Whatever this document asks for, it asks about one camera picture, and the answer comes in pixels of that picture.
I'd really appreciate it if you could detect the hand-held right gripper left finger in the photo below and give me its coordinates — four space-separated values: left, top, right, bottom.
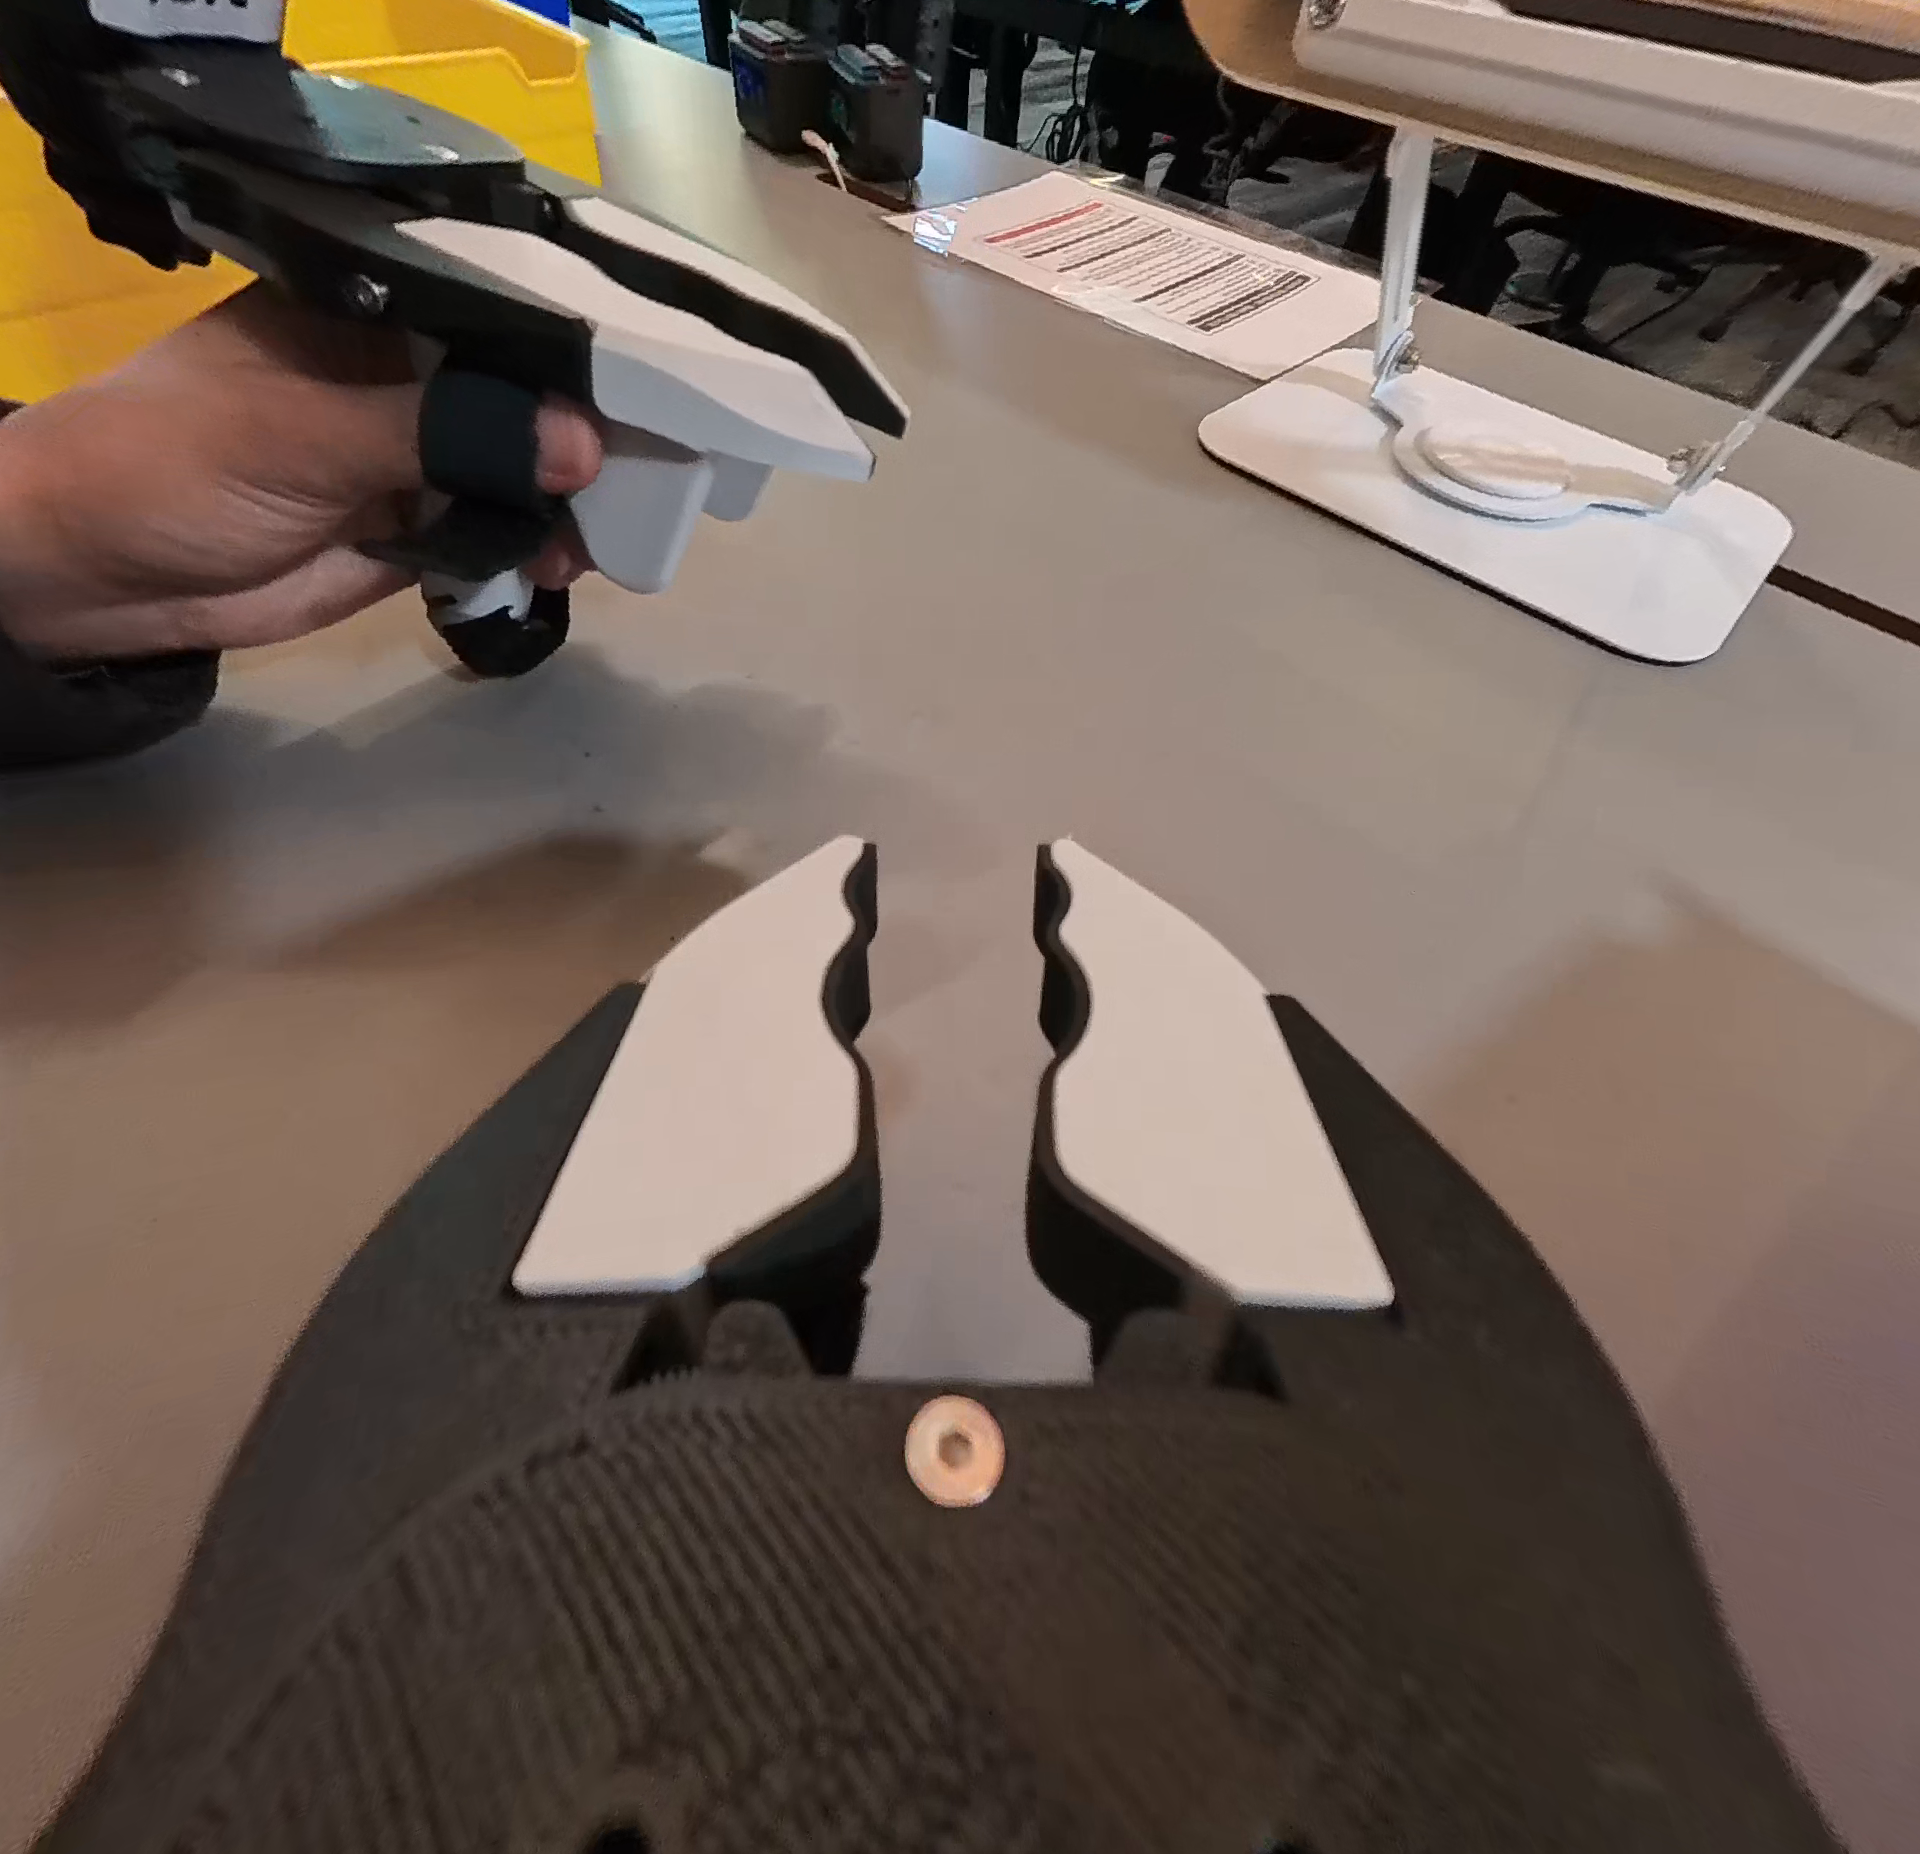
514 835 882 1375

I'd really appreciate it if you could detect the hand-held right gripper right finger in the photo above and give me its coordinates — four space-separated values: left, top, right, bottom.
1029 836 1397 1383

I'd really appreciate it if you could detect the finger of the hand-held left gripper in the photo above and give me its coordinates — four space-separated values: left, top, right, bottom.
394 215 880 596
562 196 911 442

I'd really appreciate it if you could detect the person's left hand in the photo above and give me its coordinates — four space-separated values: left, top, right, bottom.
0 294 608 670

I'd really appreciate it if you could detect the yellow plastic bin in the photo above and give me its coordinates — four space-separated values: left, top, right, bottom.
0 0 602 403

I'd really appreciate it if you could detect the printed paper sheet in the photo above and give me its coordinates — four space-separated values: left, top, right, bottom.
885 167 1382 382

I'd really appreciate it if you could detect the white metal board stand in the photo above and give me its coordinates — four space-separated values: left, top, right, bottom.
1196 0 1920 665

